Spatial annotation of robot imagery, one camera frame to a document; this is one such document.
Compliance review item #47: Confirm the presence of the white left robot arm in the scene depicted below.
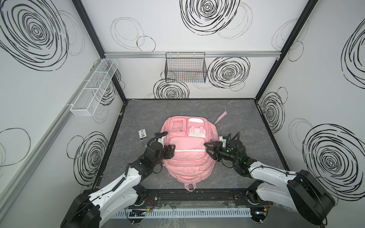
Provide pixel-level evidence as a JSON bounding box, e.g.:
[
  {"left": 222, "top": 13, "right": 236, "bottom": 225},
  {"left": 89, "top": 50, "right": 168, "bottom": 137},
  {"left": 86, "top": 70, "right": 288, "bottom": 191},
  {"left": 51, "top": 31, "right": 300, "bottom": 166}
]
[{"left": 60, "top": 142, "right": 176, "bottom": 228}]

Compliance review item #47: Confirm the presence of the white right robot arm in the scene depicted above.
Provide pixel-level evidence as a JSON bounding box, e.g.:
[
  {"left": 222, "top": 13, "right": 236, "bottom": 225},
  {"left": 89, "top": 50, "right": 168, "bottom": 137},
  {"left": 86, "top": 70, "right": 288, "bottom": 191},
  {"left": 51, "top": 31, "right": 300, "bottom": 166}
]
[{"left": 204, "top": 139, "right": 336, "bottom": 226}]

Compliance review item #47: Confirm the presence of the white mesh wall shelf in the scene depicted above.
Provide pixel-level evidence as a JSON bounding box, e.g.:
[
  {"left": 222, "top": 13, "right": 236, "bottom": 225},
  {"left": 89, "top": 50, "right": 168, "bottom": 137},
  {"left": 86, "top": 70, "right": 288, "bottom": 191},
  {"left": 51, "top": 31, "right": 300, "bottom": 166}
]
[{"left": 70, "top": 59, "right": 118, "bottom": 117}]

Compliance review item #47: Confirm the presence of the pink student backpack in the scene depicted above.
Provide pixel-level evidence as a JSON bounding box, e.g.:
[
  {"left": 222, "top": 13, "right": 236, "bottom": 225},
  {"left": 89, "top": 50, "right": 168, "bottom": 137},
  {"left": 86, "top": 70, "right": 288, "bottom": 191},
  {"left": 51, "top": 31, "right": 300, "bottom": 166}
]
[{"left": 161, "top": 116, "right": 219, "bottom": 192}]

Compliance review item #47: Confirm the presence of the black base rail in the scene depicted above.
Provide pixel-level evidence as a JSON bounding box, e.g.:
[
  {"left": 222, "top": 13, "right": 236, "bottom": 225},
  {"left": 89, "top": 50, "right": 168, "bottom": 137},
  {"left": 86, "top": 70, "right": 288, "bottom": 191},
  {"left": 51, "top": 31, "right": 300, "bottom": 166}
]
[{"left": 82, "top": 188, "right": 274, "bottom": 209}]

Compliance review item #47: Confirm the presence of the white slotted cable duct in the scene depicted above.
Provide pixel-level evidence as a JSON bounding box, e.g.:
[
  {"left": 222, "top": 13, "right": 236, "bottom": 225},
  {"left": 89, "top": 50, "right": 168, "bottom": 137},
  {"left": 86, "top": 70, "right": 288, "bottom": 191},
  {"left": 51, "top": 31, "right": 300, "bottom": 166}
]
[{"left": 113, "top": 208, "right": 252, "bottom": 219}]

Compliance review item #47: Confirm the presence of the small white card packet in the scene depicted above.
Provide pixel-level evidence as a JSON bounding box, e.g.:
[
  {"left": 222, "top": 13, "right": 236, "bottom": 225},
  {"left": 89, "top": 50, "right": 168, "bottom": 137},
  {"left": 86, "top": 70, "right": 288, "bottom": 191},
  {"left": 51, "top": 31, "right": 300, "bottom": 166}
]
[{"left": 138, "top": 129, "right": 148, "bottom": 141}]

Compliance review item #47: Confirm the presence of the black wire wall basket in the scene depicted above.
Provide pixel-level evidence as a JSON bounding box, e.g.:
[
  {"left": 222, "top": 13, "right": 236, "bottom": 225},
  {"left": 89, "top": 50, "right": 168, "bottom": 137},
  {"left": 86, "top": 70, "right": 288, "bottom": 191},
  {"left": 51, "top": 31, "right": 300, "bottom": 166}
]
[{"left": 164, "top": 52, "right": 208, "bottom": 83}]

